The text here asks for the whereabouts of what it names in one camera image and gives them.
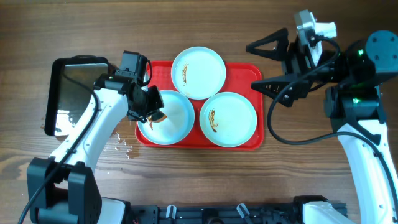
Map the white plate top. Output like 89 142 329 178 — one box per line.
171 47 226 100

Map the red plastic tray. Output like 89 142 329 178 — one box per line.
150 60 264 151

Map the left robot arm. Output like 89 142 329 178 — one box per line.
19 51 165 223

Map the right black cable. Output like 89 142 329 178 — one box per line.
266 34 398 215

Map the black metal water tray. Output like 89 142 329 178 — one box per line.
44 56 111 136

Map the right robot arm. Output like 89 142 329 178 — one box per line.
246 28 397 223

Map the white plate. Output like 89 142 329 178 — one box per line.
137 90 195 145
171 47 226 100
199 92 257 147

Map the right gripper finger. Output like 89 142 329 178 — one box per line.
246 28 289 61
251 73 313 107

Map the teal orange sponge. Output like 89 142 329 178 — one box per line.
147 110 167 123

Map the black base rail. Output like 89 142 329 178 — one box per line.
124 203 303 224

